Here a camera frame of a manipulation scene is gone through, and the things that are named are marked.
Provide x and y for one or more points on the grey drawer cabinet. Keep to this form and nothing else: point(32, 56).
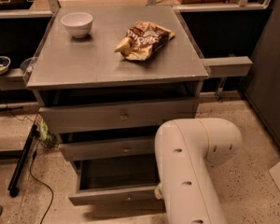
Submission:
point(88, 71)

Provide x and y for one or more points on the green packet in wire basket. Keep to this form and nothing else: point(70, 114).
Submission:
point(45, 136)

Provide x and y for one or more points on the clear glass bowl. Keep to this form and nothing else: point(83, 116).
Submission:
point(28, 65)

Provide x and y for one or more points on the brown chip bag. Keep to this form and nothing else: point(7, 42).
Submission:
point(142, 40)

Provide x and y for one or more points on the grey drawer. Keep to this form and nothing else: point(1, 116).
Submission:
point(110, 148)
point(119, 179)
point(82, 118)

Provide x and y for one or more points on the grey bottom drawer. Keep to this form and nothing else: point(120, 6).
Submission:
point(119, 179)

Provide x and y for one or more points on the black metal floor bar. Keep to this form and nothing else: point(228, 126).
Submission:
point(12, 187)

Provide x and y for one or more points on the grey top drawer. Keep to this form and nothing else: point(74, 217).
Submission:
point(82, 118)

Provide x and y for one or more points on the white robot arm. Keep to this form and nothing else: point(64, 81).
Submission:
point(184, 149)

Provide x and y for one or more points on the grey side rail block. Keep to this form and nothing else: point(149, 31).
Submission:
point(227, 66)

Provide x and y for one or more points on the grey middle drawer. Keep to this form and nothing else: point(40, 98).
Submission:
point(110, 148)

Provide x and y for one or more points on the white ceramic bowl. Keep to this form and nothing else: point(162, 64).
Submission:
point(77, 24)

